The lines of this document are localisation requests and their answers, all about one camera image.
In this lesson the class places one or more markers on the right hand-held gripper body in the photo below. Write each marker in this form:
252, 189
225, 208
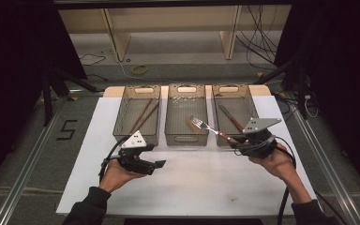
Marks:
258, 145

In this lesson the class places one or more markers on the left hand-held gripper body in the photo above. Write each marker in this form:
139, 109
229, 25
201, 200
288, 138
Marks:
134, 162

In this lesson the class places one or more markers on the brown wooden chopstick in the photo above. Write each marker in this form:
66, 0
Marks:
147, 118
141, 115

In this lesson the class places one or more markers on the smoky transparent plastic bin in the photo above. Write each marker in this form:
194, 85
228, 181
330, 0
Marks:
139, 117
247, 109
181, 114

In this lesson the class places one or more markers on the person's left hand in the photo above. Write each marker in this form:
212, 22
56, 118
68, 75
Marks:
117, 176

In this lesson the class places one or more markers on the person's right hand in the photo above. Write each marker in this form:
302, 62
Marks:
278, 162

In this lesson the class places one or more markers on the black metal stand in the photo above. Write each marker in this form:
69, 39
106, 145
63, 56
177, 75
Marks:
47, 100
301, 90

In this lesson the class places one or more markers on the yellow tape roll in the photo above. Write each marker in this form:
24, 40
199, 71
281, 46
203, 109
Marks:
139, 69

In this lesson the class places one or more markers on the dark curtain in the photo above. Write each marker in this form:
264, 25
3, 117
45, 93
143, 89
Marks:
340, 78
12, 78

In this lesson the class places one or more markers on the light wooden shelf unit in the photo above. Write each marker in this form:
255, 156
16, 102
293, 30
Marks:
118, 40

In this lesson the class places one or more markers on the aluminium floor rail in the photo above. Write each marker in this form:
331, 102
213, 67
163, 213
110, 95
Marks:
28, 165
328, 168

